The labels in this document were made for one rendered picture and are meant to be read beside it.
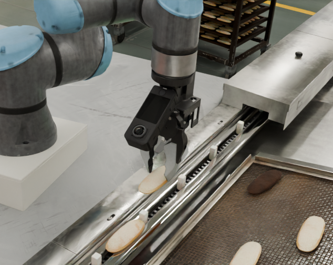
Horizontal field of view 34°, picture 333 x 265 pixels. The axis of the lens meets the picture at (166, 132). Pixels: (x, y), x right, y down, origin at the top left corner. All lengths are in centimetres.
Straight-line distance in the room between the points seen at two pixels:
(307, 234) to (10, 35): 66
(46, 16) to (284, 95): 72
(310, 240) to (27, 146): 57
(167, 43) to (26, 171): 40
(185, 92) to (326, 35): 95
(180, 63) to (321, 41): 95
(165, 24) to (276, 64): 73
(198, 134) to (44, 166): 37
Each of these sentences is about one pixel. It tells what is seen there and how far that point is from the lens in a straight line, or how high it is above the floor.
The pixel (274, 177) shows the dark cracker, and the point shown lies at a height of 91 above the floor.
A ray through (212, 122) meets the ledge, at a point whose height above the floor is 86.
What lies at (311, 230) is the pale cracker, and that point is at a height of 93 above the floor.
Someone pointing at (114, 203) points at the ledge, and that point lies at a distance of 106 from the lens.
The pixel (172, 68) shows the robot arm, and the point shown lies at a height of 116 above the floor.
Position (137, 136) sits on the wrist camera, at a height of 106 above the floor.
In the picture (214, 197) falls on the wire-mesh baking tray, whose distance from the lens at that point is 105.
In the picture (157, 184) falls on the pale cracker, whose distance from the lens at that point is 100.
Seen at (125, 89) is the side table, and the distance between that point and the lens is 154.
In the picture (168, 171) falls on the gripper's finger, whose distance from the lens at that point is 99.
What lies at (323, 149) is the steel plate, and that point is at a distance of 140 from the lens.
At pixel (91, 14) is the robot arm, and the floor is 124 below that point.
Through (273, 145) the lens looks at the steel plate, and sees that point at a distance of 137.
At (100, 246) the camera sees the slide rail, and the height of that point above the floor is 85.
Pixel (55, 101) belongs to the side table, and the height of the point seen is 82.
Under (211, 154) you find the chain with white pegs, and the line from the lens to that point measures 123.
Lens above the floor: 153
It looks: 32 degrees down
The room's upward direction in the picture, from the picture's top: 5 degrees clockwise
